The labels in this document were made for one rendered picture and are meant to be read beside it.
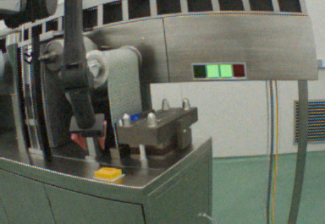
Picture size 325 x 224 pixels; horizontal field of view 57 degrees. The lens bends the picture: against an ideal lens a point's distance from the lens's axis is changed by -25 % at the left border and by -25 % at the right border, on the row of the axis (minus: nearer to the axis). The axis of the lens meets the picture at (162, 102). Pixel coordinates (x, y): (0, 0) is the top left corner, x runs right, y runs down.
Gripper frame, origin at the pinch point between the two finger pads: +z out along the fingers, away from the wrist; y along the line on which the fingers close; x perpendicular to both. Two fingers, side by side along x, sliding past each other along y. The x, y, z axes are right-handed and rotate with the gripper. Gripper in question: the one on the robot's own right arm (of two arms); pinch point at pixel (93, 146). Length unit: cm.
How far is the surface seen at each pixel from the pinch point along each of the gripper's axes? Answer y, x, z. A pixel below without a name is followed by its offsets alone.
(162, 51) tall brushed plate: -20, -69, 13
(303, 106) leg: -87, -45, 31
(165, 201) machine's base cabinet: -17.9, -1.2, 31.1
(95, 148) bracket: 8.8, -28.6, 28.4
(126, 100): -5, -47, 20
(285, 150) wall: -145, -185, 214
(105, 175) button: 0.4, -2.8, 16.4
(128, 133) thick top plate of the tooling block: -6.4, -26.4, 19.5
